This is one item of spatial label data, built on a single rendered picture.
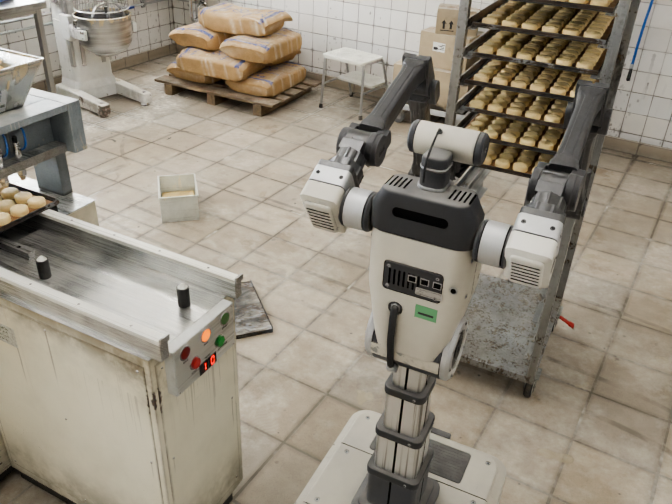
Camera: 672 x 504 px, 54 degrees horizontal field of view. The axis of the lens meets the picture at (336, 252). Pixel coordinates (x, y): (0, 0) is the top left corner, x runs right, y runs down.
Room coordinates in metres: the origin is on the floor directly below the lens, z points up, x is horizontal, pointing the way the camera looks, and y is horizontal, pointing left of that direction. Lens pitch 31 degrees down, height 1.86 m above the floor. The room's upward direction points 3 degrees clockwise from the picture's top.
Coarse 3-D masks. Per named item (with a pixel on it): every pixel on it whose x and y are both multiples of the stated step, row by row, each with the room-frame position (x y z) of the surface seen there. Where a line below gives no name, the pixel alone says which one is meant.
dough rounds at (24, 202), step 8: (0, 184) 1.86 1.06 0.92; (0, 192) 1.83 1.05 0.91; (8, 192) 1.81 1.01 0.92; (16, 192) 1.82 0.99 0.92; (24, 192) 1.82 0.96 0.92; (0, 200) 1.77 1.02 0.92; (8, 200) 1.76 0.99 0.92; (16, 200) 1.78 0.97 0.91; (24, 200) 1.78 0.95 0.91; (32, 200) 1.77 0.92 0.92; (40, 200) 1.77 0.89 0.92; (48, 200) 1.81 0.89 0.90; (0, 208) 1.72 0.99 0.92; (8, 208) 1.73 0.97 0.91; (16, 208) 1.71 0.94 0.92; (24, 208) 1.72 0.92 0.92; (32, 208) 1.75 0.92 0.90; (0, 216) 1.66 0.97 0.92; (8, 216) 1.66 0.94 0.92; (16, 216) 1.69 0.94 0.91; (0, 224) 1.64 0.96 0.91
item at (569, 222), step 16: (624, 0) 1.95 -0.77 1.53; (624, 16) 1.95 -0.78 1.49; (608, 48) 1.96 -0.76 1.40; (608, 64) 1.95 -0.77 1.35; (608, 80) 1.95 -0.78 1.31; (560, 256) 1.95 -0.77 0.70; (560, 272) 1.95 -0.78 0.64; (544, 304) 1.96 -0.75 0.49; (544, 320) 1.95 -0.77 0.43; (544, 336) 1.94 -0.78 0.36; (528, 368) 1.96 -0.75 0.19
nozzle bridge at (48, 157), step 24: (48, 96) 1.96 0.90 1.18; (0, 120) 1.75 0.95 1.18; (24, 120) 1.77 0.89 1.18; (48, 120) 1.93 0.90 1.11; (72, 120) 1.91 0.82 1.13; (0, 144) 1.78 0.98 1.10; (48, 144) 1.90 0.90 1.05; (72, 144) 1.91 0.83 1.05; (0, 168) 1.72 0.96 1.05; (24, 168) 1.77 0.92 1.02; (48, 168) 1.98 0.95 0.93
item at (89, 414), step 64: (0, 256) 1.58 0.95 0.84; (64, 256) 1.59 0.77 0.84; (0, 320) 1.40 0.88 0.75; (192, 320) 1.32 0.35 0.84; (0, 384) 1.44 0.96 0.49; (64, 384) 1.31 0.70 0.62; (128, 384) 1.20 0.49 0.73; (192, 384) 1.29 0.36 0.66; (64, 448) 1.34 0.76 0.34; (128, 448) 1.22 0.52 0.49; (192, 448) 1.27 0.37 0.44
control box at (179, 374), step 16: (224, 304) 1.40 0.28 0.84; (208, 320) 1.33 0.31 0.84; (192, 336) 1.26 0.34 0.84; (224, 336) 1.37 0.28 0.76; (176, 352) 1.21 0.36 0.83; (192, 352) 1.26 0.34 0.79; (208, 352) 1.31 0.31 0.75; (224, 352) 1.37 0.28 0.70; (176, 368) 1.20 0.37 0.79; (192, 368) 1.25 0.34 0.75; (176, 384) 1.20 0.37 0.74
